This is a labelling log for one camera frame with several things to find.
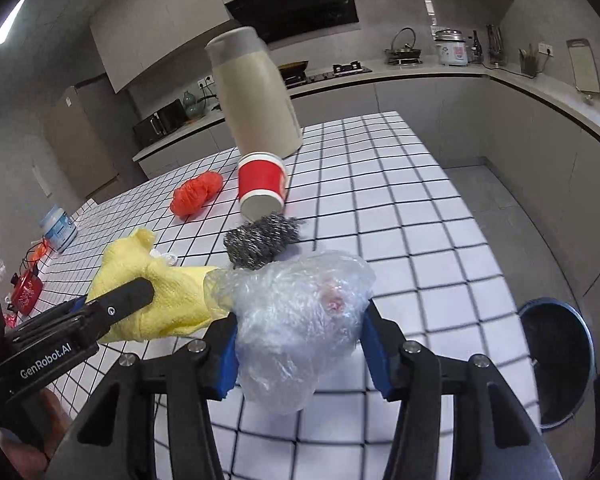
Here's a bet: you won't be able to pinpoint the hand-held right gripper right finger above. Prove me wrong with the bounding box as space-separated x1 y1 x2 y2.
360 301 561 480

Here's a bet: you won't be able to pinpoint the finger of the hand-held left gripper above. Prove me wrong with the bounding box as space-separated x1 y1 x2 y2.
5 295 89 332
82 278 156 333

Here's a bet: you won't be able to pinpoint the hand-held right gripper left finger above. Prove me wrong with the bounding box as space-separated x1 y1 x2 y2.
45 312 238 480

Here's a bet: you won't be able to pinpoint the yellow cloth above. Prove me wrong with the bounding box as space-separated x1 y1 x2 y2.
86 227 231 343

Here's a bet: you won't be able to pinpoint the clear plastic bag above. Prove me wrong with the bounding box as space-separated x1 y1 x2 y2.
205 250 376 413

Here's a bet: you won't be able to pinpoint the black plastic bucket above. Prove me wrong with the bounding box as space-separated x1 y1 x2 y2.
517 298 596 428

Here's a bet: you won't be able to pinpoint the person's left hand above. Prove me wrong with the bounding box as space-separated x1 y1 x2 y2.
0 387 78 480

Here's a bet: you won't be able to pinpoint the white jar with blue label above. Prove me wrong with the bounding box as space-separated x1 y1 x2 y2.
40 204 78 253

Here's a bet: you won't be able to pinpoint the white grid tablecloth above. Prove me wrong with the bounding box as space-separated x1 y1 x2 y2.
0 111 543 480

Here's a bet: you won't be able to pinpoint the steel wool scrubber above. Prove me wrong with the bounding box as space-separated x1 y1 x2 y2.
223 212 306 271

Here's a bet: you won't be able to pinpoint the red mesh scrubber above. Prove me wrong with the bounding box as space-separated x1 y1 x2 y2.
170 170 224 218

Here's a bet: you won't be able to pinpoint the beige refrigerator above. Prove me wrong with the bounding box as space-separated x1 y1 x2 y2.
44 85 121 201

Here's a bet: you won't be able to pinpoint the red paper cup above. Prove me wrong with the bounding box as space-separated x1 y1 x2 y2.
238 151 287 221

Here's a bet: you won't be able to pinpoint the black microwave oven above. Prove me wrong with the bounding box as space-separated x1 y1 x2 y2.
132 99 187 147

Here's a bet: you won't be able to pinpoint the beige thermos jug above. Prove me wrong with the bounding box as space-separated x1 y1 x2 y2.
204 26 305 158

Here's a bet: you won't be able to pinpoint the beige lower cabinets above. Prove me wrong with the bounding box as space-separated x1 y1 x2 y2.
132 72 600 301

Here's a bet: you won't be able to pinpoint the beige cabinets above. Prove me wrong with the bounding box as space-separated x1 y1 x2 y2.
90 0 516 93
132 72 600 301

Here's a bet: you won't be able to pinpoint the black gas stove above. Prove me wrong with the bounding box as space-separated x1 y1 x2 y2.
285 62 373 87

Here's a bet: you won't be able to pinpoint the beige upper cabinets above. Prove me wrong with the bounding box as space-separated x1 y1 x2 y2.
90 0 516 93

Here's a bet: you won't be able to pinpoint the ceiling light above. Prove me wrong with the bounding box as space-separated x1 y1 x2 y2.
0 0 31 52

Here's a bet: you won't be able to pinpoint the white rice cooker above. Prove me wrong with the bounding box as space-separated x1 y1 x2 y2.
434 29 468 67

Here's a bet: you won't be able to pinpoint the dark chopstick holder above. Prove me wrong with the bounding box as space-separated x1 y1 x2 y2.
519 44 538 77

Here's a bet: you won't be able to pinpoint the black range hood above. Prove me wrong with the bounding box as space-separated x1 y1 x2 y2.
224 0 359 43

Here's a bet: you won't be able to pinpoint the pale cutting board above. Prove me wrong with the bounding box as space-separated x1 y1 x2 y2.
566 38 600 96

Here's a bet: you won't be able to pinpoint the red wire basket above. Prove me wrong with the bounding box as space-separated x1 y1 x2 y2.
7 240 48 317

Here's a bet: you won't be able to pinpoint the black pot with hoop handle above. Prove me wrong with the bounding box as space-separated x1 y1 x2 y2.
384 27 423 66

